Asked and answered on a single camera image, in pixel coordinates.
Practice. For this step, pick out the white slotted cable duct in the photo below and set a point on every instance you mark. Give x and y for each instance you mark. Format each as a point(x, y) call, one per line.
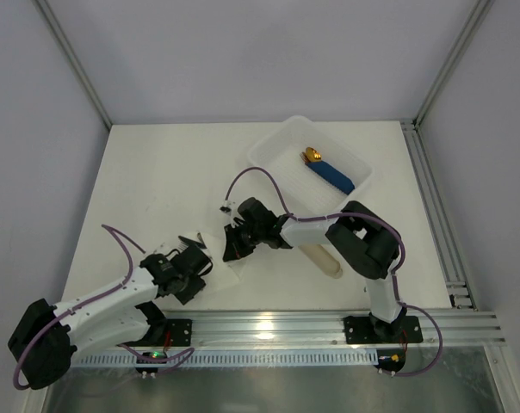
point(302, 357)

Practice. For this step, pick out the white paper napkin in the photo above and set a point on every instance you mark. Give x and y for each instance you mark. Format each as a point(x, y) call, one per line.
point(223, 275)

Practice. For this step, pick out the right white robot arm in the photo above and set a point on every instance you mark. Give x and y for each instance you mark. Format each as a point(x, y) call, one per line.
point(371, 247)

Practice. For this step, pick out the oval wooden cutlery tray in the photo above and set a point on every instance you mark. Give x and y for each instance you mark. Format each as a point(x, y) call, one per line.
point(323, 260)

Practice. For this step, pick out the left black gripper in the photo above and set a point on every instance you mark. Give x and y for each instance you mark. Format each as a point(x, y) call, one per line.
point(195, 261)

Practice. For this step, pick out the white plastic basket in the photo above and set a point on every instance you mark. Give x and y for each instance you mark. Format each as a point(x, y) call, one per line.
point(305, 191)

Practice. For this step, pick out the aluminium frame post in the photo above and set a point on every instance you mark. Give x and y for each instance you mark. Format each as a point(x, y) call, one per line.
point(462, 42)
point(52, 23)

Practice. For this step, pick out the right aluminium side rail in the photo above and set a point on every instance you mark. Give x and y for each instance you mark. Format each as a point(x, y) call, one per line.
point(447, 248)

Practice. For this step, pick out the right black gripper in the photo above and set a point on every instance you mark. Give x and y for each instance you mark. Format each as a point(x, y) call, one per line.
point(235, 243)

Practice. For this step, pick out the right aluminium frame post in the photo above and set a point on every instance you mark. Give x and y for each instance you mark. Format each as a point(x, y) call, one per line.
point(462, 42)

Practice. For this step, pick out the silver fork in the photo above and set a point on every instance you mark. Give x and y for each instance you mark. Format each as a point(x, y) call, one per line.
point(187, 242)

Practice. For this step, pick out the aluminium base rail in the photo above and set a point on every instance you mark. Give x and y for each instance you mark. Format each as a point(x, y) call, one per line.
point(267, 329)

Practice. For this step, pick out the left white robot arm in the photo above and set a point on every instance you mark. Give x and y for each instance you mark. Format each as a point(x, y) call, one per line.
point(49, 338)

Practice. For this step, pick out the gold cutlery in roll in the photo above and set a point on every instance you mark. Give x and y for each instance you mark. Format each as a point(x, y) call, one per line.
point(310, 155)

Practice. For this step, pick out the left aluminium frame post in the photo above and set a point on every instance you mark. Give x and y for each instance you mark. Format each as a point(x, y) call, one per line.
point(52, 23)

